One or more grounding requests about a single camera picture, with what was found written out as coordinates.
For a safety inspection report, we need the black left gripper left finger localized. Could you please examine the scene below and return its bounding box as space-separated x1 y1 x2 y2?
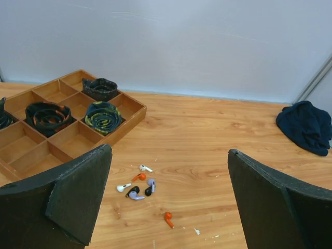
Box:
1 144 112 248

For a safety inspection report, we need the wooden compartment tray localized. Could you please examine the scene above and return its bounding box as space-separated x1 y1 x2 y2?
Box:
1 70 147 183

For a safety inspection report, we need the white earbud lower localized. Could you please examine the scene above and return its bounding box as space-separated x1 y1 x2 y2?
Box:
116 183 132 192

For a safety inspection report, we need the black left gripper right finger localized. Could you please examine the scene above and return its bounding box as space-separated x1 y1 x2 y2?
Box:
228 149 331 248

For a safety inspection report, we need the black earbud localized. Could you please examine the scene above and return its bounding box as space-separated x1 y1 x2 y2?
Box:
145 185 155 196
126 186 140 197

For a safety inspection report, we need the white earbud upper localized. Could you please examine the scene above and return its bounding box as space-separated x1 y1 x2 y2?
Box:
139 164 153 173

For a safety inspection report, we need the black yellow rolled tie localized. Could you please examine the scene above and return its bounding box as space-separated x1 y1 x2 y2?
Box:
83 101 122 136

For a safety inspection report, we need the white earbud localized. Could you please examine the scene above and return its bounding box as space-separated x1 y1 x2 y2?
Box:
139 164 153 173
116 183 132 192

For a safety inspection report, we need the dark blue crumpled cloth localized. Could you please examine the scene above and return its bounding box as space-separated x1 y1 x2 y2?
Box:
276 101 331 156

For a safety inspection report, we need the black earbud left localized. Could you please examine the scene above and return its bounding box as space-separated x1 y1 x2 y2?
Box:
126 186 140 197

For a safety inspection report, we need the purple earbud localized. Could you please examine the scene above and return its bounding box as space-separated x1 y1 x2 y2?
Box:
129 191 145 201
148 178 156 193

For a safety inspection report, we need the purple earbud lower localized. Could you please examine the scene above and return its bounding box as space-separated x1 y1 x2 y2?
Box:
129 191 145 201

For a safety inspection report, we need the black earbud right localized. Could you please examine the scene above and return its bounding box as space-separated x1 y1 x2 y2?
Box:
145 185 155 196

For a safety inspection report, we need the black dotted rolled tie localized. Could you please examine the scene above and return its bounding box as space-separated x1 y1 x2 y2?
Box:
82 78 118 102

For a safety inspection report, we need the dark green rolled tie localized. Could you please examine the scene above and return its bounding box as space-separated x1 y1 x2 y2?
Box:
0 97 16 129

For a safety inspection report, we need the black orange rolled tie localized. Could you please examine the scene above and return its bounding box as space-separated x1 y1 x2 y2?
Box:
25 102 73 137

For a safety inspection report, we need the orange earbud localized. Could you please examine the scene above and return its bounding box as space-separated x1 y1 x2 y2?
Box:
132 173 146 182
164 212 174 229

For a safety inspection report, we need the purple earbud upper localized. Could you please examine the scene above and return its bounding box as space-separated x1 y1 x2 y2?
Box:
148 178 156 193

